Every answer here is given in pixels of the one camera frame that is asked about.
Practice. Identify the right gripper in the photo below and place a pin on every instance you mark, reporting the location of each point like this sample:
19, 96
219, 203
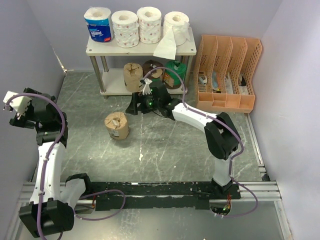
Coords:
137, 98

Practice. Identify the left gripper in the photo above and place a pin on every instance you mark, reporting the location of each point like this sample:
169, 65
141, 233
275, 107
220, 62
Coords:
25, 120

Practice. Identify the brown roll black print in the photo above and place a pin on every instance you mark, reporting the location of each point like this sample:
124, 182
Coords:
117, 125

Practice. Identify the tan roll with label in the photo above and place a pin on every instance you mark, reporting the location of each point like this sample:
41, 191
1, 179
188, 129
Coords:
133, 74

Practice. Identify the green roll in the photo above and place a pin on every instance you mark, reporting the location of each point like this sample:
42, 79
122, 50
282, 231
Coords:
156, 75
175, 70

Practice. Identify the rose-print roll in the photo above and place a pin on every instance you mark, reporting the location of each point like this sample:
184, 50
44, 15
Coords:
149, 20
126, 28

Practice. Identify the plain white paper towel roll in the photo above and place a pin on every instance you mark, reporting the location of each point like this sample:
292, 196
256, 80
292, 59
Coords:
175, 33

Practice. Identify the blue Tempo roll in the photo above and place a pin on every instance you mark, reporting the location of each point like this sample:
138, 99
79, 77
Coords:
99, 24

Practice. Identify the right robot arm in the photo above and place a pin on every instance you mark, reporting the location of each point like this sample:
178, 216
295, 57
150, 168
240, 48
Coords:
221, 135

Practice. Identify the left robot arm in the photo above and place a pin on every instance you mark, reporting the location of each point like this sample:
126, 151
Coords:
50, 209

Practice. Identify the white two-tier shelf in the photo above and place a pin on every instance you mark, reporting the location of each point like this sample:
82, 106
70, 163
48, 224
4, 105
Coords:
111, 80

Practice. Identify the orange plastic file organizer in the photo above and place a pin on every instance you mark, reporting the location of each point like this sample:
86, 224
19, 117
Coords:
223, 73

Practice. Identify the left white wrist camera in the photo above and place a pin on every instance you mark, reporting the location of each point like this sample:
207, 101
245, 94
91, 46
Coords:
19, 104

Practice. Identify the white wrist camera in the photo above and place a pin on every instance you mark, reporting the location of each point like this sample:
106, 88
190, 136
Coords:
146, 86
19, 104

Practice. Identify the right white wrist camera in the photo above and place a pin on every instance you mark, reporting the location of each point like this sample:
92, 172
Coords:
146, 86

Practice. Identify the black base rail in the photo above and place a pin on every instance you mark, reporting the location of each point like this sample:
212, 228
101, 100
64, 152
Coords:
161, 195

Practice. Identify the aluminium extrusion rail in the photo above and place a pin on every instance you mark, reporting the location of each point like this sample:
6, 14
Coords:
263, 190

